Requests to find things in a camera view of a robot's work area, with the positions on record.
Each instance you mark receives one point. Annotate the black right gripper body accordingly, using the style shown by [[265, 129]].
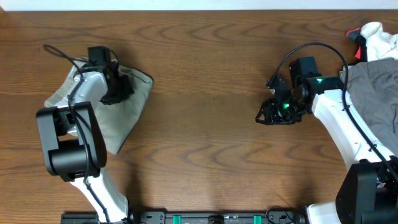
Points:
[[286, 111]]

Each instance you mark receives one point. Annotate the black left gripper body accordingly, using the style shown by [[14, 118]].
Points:
[[118, 90]]

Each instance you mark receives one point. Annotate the khaki green shorts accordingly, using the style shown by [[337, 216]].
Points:
[[117, 120]]

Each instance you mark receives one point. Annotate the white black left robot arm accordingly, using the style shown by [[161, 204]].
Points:
[[90, 115]]

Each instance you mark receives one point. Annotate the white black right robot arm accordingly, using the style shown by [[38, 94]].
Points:
[[368, 193]]

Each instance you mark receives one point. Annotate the grey trousers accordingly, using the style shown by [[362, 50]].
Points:
[[372, 87]]

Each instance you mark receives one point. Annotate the red black garment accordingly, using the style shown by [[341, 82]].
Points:
[[356, 36]]

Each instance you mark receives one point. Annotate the white cloth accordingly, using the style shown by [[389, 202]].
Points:
[[379, 44]]

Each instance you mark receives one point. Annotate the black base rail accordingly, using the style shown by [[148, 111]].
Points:
[[272, 216]]

